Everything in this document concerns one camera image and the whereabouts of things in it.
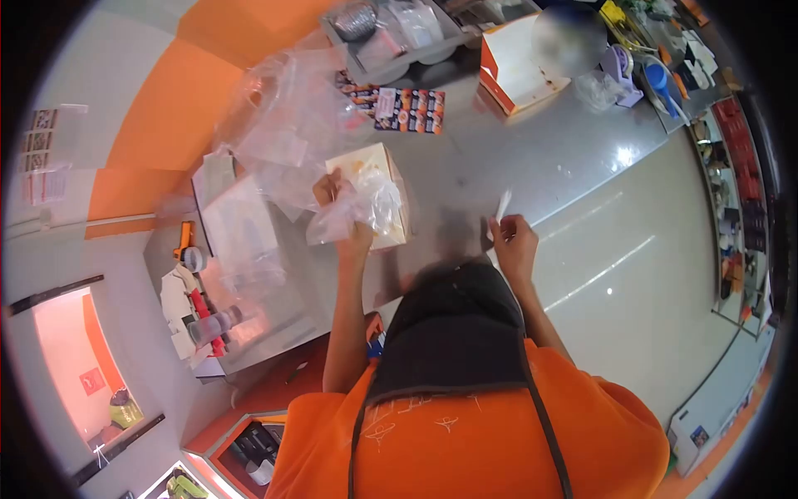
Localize person's left hand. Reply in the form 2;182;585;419
312;168;375;259

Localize person's right hand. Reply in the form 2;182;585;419
488;214;540;283

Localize person's left fingers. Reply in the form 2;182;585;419
312;168;342;208

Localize person's right fingers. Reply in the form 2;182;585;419
488;214;526;245

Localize white paper strip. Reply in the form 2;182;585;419
486;189;513;242

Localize clear plastic bag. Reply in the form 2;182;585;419
305;170;406;248

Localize cream cardboard food box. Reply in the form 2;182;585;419
324;142;414;252

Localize pile of clear plastic bags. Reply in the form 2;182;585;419
214;45;376;220

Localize clear acrylic stand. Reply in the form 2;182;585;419
198;173;283;277

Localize printed menu leaflet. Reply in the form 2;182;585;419
335;70;447;136

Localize orange tape dispenser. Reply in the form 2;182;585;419
172;221;207;273

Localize open white orange carton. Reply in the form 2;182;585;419
478;12;572;117

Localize grey tray shelf with containers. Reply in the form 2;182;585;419
320;0;482;86

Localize crumpled clear plastic wrap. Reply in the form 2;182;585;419
574;70;626;114

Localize red plastic tool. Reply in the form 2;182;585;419
189;289;227;358

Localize clear plastic cup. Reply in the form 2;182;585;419
186;305;244;348

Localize stack of white paper pieces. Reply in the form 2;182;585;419
160;264;202;363

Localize purple tape dispenser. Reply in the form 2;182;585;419
600;44;644;108

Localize person's body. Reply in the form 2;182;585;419
265;262;672;499

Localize blue plastic cup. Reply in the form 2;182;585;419
644;62;682;121

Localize full shop shelf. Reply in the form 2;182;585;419
687;95;778;339

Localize orange display case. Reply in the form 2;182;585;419
180;408;289;499

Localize white chest cabinet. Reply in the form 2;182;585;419
666;324;778;479

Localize window opening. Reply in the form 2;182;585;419
30;286;145;451

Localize wall posters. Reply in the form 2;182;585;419
20;103;89;207

